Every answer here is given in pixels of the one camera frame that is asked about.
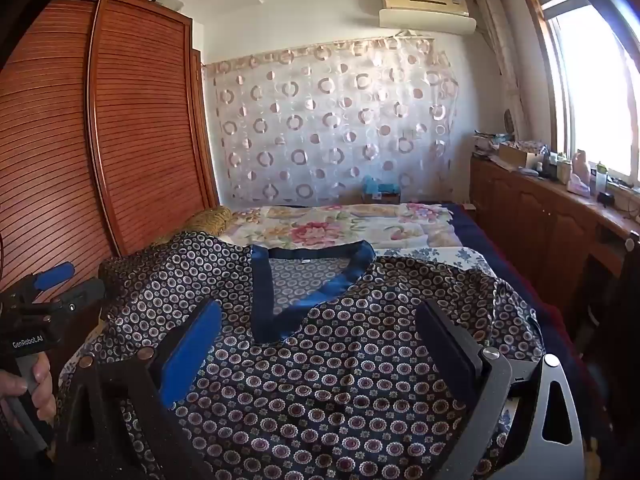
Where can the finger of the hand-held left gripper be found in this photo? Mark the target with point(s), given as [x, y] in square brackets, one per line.
[52, 275]
[85, 294]

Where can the white air conditioner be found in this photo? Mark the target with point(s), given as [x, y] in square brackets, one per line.
[425, 15]

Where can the floral quilt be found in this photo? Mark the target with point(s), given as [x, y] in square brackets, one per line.
[325, 225]

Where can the window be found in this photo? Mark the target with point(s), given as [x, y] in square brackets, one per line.
[590, 70]

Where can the navy patterned garment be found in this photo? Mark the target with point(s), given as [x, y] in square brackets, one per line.
[325, 360]

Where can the white storage box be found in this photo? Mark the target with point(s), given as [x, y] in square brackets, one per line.
[172, 2]

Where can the gold-brown patterned garment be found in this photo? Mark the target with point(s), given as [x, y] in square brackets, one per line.
[210, 220]

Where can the long wooden cabinet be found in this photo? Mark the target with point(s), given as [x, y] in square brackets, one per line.
[540, 220]

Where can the pink tissue pack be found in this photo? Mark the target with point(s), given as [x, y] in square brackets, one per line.
[579, 186]

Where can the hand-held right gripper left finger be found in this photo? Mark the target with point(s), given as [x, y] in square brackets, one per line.
[192, 355]

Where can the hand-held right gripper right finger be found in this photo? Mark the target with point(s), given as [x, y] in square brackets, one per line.
[450, 350]

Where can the white wrapped pipe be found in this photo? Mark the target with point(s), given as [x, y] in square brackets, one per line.
[500, 50]

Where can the small black device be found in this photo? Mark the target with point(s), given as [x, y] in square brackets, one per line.
[606, 199]

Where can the wooden slatted wardrobe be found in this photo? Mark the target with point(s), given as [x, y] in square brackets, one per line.
[100, 135]

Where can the navy blue blanket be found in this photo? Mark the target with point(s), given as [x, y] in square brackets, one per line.
[475, 232]

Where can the pink bottle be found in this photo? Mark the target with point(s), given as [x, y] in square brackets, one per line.
[581, 165]

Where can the round brown ornament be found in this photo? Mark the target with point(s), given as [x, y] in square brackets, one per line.
[509, 121]

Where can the cream jar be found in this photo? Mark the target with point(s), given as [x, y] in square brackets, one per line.
[565, 171]

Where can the sheer circle-patterned curtain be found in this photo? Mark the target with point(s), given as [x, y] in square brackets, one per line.
[330, 125]

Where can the teal blue box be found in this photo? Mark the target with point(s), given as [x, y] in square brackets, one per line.
[380, 190]

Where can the person's left hand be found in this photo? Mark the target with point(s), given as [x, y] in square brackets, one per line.
[42, 385]

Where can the cardboard box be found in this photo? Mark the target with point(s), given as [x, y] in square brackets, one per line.
[515, 156]

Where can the green-capped bottle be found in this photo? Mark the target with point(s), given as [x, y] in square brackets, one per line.
[600, 180]

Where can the blue floral white bedsheet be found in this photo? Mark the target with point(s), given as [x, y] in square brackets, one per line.
[450, 260]

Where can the pile of papers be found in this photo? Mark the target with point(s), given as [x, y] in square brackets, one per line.
[490, 144]

